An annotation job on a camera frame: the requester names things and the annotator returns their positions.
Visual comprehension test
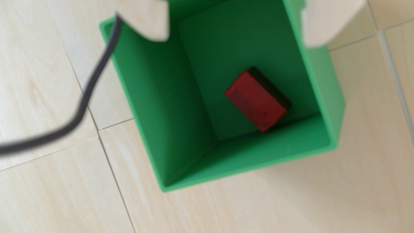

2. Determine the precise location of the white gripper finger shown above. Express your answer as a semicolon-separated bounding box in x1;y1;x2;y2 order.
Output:
114;0;170;43
300;0;367;49

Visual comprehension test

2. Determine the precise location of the red block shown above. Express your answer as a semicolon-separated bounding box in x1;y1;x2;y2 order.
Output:
224;66;292;133

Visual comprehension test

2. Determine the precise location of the green open box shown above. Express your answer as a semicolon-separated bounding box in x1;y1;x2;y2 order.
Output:
99;0;346;193

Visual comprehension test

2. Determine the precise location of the black camera cable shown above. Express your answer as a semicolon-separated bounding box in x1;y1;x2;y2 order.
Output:
0;12;124;155

